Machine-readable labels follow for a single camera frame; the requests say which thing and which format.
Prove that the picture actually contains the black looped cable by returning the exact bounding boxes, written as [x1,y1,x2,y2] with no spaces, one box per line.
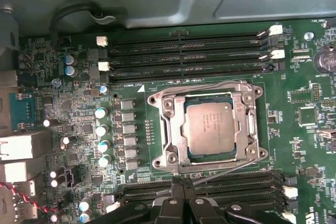
[48,2,127,49]

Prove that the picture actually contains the grey square inductor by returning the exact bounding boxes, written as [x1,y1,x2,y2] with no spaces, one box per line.
[121,99,136,111]
[122,111,136,123]
[123,135,138,147]
[124,147,139,159]
[125,159,139,171]
[122,123,137,135]

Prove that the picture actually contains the red black twisted wire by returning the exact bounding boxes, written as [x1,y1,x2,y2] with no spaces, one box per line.
[0,181,60,214]

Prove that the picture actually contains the blue rear port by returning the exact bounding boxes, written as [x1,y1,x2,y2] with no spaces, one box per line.
[9,92,36,131]

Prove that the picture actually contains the grey cable clip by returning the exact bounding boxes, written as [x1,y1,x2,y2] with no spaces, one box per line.
[90,11,118,25]

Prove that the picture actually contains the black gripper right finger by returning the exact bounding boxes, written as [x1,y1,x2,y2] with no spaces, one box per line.
[184,177,297,224]

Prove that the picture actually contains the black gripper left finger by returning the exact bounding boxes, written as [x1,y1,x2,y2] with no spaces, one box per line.
[86,176,185,224]

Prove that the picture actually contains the silver CPU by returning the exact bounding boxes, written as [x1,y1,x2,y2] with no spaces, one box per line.
[180,102,238,158]

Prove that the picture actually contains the black RAM slot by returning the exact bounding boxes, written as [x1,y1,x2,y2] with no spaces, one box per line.
[122,184,299,204]
[118,170,298,196]
[123,197,299,213]
[98,36,278,59]
[96,25,284,48]
[99,61,286,84]
[97,49,286,72]

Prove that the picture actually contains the silver coin battery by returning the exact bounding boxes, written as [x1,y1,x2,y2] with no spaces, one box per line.
[314,45,336,74]

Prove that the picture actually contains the green motherboard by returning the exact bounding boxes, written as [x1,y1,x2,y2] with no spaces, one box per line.
[15,18,336,224]

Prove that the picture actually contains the silver rear port block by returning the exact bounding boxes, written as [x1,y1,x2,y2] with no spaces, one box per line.
[0,131,53,161]
[0,161,29,183]

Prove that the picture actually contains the silver internal USB port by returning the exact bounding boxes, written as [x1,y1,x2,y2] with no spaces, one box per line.
[316,129,336,141]

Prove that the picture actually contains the CPU socket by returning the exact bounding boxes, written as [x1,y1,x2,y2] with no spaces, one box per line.
[146,79,270,176]

